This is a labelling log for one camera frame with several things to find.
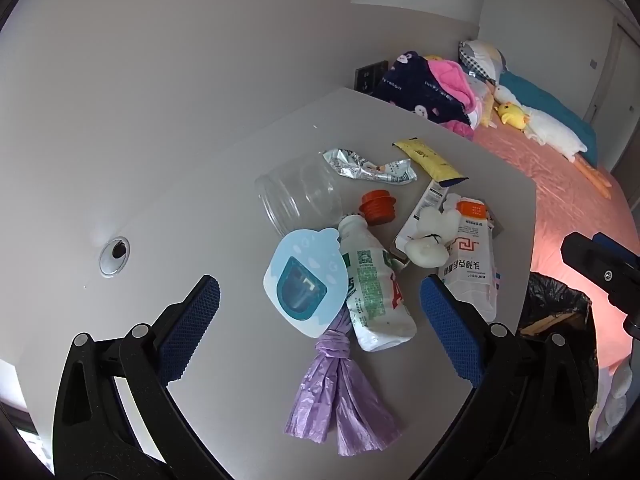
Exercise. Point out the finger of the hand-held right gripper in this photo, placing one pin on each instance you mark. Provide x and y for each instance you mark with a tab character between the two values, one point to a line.
607	272

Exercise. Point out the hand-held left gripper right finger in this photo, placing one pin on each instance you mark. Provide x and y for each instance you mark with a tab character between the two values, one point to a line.
452	325

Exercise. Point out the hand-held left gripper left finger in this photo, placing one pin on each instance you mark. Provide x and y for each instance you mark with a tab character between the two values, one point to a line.
192	325

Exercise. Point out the black trash bag bin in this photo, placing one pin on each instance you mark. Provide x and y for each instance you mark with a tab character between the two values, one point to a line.
550	295

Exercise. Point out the white box with orange top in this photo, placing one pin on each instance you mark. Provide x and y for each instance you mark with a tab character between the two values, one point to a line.
470	265

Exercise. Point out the white sponge brush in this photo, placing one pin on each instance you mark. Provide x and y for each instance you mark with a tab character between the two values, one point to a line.
427	252

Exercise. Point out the white bottle with green label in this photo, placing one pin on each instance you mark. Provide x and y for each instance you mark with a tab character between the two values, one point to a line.
375	290

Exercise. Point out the light blue blister card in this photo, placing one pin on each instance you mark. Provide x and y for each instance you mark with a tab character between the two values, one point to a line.
300	290

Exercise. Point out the knotted purple plastic bag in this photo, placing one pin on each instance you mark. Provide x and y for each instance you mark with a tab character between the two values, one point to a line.
345	400

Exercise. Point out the clear plastic jar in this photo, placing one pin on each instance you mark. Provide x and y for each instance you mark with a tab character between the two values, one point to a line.
300	195

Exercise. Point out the brown cardboard piece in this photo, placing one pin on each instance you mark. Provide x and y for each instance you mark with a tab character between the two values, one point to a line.
547	322

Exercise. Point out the pink bed sheet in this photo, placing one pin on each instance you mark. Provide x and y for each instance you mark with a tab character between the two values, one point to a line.
560	200

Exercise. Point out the long white carton box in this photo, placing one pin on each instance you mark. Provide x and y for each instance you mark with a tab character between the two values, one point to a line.
425	205

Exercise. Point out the orange plastic cap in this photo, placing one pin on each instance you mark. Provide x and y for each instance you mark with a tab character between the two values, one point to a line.
378	206

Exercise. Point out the white goose plush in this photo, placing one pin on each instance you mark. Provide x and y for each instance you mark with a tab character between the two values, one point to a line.
550	130

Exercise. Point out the yellow snack packet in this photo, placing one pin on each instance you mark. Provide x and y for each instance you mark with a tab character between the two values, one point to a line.
430	157

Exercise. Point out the grey door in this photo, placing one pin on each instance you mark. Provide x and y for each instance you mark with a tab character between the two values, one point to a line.
617	90

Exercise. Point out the yellow duck plush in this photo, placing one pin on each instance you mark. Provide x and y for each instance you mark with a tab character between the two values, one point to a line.
512	116

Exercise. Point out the crumpled silver foil wrapper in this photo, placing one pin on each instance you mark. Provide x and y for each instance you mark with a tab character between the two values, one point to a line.
350	165

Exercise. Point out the small yellow patterned pillow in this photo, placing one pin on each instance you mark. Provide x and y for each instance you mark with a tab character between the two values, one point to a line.
486	112

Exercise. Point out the white cartoon print blanket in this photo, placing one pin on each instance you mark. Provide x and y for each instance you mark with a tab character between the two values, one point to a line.
479	91

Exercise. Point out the navy printed blanket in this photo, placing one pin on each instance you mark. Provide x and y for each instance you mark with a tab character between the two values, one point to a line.
410	85

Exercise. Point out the pink fleece blanket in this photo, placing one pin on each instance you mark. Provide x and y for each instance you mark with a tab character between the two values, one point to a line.
450	77

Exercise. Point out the checked patchwork pillow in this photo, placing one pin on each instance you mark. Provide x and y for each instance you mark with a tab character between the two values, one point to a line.
482	57

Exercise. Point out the yellow cloth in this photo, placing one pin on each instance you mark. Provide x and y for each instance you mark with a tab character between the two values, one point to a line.
434	57

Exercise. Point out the dark wall socket panel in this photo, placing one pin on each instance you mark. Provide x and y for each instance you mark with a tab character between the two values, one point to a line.
371	76

